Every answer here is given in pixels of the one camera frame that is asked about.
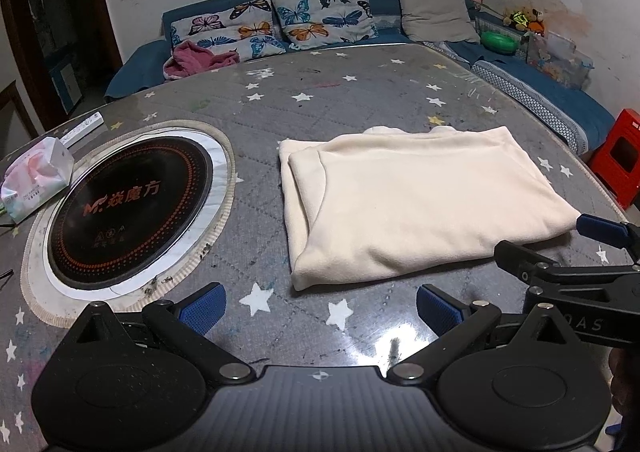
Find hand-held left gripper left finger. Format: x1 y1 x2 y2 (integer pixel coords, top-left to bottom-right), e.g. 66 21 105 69
62 283 256 383

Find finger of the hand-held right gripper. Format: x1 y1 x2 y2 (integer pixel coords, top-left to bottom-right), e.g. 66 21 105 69
494 241 640 295
575 213 640 253

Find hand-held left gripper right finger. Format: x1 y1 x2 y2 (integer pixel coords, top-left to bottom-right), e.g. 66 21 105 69
387 283 581 383

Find cream fleece pants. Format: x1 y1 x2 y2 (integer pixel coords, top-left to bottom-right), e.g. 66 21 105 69
277 125 581 292

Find red plastic stool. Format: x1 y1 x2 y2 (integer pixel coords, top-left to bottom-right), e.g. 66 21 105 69
586 108 640 210

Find round black induction cooker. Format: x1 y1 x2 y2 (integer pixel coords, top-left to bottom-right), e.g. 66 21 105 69
22 119 236 328

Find blue corner sofa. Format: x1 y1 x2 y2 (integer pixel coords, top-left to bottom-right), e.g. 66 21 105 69
103 0 616 155

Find clear plastic storage box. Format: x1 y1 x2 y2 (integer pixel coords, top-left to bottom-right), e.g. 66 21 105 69
525 30 595 92

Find green round toy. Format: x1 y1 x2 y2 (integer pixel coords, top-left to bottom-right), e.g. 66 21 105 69
480 30 517 54

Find soft tissue pack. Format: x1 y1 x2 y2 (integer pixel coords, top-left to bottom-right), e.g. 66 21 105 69
0 137 76 225

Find white remote control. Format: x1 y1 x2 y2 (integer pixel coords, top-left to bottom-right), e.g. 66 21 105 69
60 112 105 148

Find striped blue cloth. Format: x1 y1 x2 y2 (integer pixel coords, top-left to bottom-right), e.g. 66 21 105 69
425 40 473 66

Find yellow green plush toy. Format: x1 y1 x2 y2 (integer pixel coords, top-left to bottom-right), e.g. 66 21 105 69
502 7 531 31

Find grey star-print table cover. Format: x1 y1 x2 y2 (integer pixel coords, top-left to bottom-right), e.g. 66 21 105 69
0 40 640 452

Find pink cloth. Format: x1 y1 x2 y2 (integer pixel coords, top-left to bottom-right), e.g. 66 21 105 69
163 40 241 82

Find plain grey pillow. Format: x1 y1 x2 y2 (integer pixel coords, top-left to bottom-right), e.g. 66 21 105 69
397 0 482 44

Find brown wooden furniture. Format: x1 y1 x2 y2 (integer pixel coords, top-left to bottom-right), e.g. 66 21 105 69
0 81 40 154

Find long butterfly print pillow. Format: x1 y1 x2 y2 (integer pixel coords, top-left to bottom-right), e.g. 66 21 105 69
170 0 288 64

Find square butterfly print pillow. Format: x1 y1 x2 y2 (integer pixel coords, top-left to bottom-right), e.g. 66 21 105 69
271 0 379 52

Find blue frame panel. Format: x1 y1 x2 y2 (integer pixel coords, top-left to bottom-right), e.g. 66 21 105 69
47 55 84 115

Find dark wooden door frame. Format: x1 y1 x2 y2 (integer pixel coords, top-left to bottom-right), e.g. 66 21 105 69
0 0 124 133

